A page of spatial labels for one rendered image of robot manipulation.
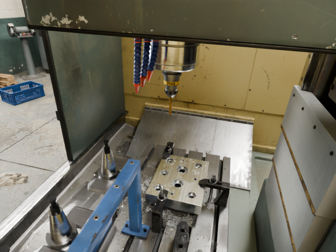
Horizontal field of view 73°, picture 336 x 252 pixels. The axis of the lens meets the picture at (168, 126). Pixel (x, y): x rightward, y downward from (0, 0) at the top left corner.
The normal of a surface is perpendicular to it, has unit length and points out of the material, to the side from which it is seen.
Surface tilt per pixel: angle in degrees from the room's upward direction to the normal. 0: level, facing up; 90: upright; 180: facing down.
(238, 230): 0
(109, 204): 0
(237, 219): 0
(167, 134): 24
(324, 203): 90
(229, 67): 90
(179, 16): 90
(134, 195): 90
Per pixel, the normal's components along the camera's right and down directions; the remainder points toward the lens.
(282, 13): -0.25, 0.46
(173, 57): 0.03, 0.48
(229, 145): -0.07, -0.61
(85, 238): 0.04, -0.87
